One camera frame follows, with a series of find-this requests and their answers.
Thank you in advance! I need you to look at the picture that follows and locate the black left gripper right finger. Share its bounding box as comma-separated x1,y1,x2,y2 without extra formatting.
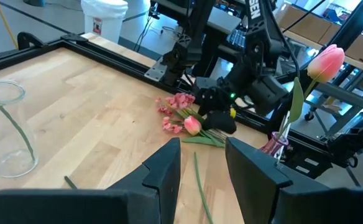
224,136,363,224

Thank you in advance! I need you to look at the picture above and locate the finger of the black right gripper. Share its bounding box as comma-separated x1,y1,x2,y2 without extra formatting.
204,110,237,135

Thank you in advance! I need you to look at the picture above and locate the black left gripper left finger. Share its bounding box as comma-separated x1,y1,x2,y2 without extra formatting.
0,138,182,224

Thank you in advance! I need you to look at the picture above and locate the pink artificial tulip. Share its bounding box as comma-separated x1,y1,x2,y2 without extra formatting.
277,43,346,139
181,114,226,149

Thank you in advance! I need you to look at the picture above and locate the pink artificial flower bunch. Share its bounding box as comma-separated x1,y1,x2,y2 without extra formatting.
155,92,229,146

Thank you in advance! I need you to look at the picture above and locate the bright red artificial tulip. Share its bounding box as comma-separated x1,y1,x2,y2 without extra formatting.
0,86,36,162

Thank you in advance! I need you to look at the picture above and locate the pink glass vase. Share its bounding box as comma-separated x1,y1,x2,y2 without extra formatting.
260,131,290,161

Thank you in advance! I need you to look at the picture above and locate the clear glass vase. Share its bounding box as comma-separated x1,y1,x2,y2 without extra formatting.
0,80,40,179

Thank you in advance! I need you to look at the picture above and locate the cardboard box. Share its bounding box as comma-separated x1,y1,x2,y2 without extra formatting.
319,23,363,67
276,3,341,43

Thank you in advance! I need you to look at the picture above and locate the white plastic bucket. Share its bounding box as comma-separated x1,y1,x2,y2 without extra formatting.
80,0,129,44

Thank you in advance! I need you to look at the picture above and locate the silver corner bracket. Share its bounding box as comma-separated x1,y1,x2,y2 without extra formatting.
144,57,169,83

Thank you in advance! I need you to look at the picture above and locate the black aluminium table frame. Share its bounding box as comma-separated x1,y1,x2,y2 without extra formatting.
0,0,363,187

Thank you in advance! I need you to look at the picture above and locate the yellow cable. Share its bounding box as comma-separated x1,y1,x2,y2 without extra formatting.
0,0,19,50

